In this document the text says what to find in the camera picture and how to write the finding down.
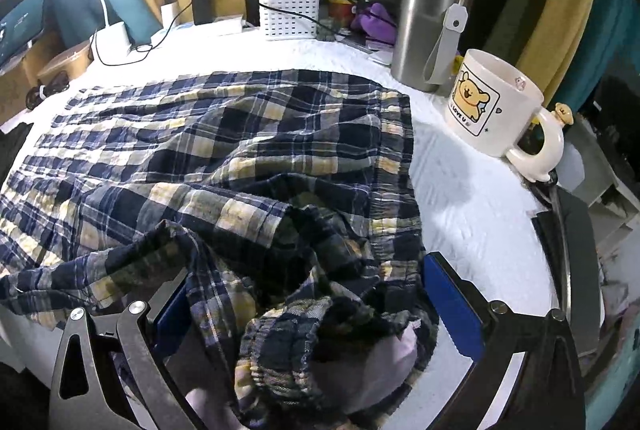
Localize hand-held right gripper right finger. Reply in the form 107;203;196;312
422;251;587;430

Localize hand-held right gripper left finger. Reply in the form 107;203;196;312
50;271;211;430

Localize blue yellow plaid pants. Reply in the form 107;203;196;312
0;69;441;430

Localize white cartoon mug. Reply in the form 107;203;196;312
444;49;576;183

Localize black cloth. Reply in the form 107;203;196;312
0;120;33;191

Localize white paper booklet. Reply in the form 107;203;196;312
357;38;396;66

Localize brown cardboard box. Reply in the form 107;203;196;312
0;30;66;121

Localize brown takeaway container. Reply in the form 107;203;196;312
37;41;93;84

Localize steel tumbler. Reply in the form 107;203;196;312
390;0;476;94

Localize purple cloth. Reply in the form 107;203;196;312
350;2;398;44

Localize white power strip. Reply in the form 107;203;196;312
152;15;246;36

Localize black charger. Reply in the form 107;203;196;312
191;0;216;26

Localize small red yellow container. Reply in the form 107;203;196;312
327;0;356;21

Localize teal curtain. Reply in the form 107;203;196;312
595;0;640;111
45;0;163;46

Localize white plastic basket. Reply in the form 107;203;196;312
258;0;321;41

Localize coiled black cable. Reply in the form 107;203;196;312
27;73;68;108

